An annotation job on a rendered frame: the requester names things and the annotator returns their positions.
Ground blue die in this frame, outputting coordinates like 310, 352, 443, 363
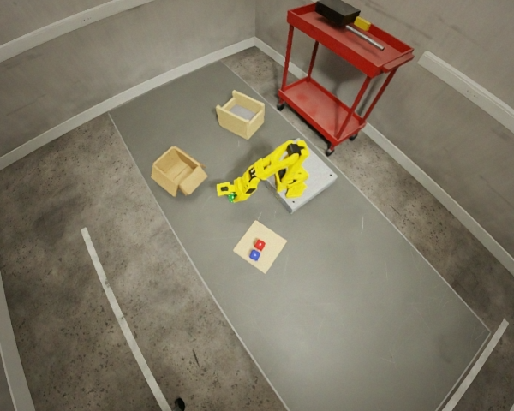
249, 250, 260, 262

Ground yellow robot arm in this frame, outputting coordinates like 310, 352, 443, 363
242, 140, 309, 199

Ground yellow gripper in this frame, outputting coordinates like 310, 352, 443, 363
217, 177, 250, 202

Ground red die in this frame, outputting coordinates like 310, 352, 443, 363
254, 239, 266, 252

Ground beige flat mat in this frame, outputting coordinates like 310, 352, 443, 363
233, 220, 286, 274

